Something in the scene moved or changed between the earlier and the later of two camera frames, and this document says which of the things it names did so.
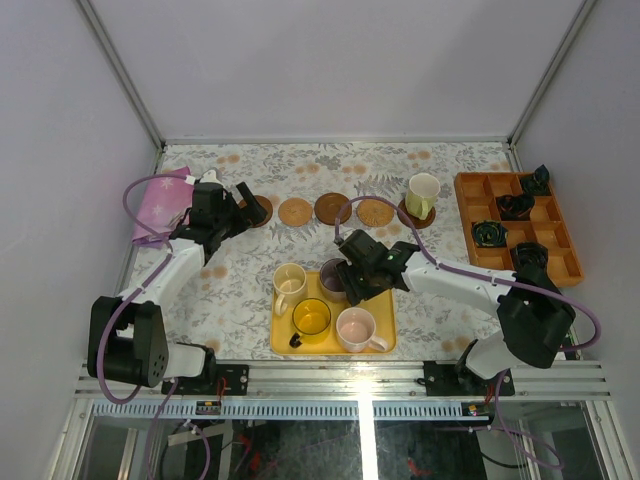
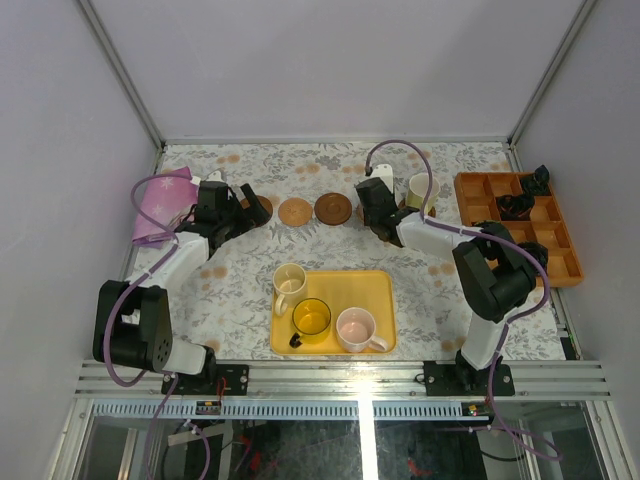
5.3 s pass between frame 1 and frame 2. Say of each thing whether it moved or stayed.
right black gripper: moved
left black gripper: stayed
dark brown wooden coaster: stayed
